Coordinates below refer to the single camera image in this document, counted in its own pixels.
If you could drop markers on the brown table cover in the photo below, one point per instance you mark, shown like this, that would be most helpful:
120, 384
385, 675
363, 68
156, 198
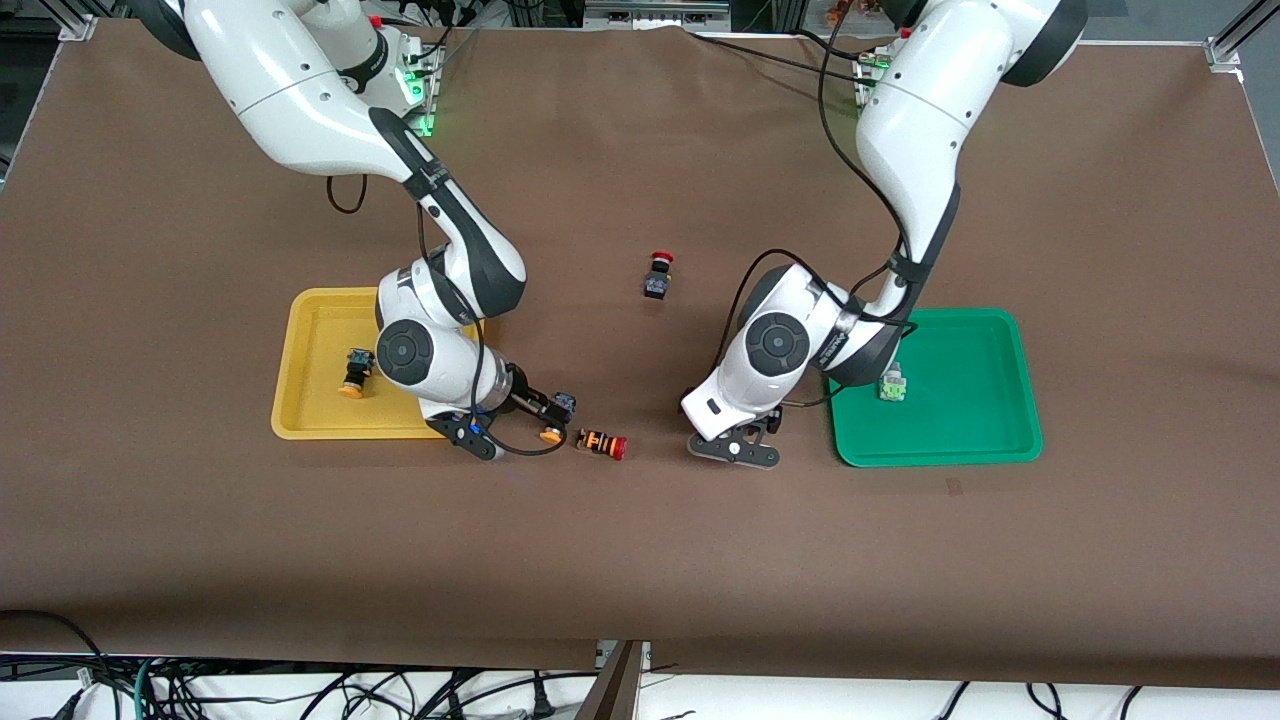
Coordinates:
640, 560

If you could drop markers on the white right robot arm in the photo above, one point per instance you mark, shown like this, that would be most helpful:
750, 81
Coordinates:
300, 100

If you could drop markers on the green plastic tray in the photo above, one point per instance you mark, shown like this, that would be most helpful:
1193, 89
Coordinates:
960, 400

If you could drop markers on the yellow plastic tray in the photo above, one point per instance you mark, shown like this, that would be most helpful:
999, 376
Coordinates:
320, 410

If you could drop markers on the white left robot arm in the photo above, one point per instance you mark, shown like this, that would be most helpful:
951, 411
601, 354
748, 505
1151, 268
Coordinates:
930, 130

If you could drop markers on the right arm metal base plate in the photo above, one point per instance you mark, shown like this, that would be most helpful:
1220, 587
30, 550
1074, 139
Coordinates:
425, 95

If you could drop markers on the grey box with sockets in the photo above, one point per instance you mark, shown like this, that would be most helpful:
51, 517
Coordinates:
655, 12

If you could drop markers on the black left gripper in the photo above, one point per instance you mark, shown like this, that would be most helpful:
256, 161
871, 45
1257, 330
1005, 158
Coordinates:
773, 424

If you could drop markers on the red button black body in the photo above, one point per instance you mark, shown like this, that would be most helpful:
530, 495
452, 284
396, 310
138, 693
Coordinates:
657, 275

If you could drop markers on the green square push button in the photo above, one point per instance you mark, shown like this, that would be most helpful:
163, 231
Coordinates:
892, 386

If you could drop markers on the aluminium corner bracket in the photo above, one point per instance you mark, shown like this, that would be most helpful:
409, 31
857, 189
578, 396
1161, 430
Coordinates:
1225, 52
78, 28

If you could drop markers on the red button orange striped body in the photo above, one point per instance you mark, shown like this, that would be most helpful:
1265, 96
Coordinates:
602, 444

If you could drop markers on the aluminium frame post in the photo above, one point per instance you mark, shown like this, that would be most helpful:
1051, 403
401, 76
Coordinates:
620, 685

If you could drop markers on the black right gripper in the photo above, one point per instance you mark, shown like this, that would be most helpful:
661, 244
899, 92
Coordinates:
527, 398

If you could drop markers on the yellow push button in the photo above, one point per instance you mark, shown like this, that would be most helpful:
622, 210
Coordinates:
355, 375
562, 408

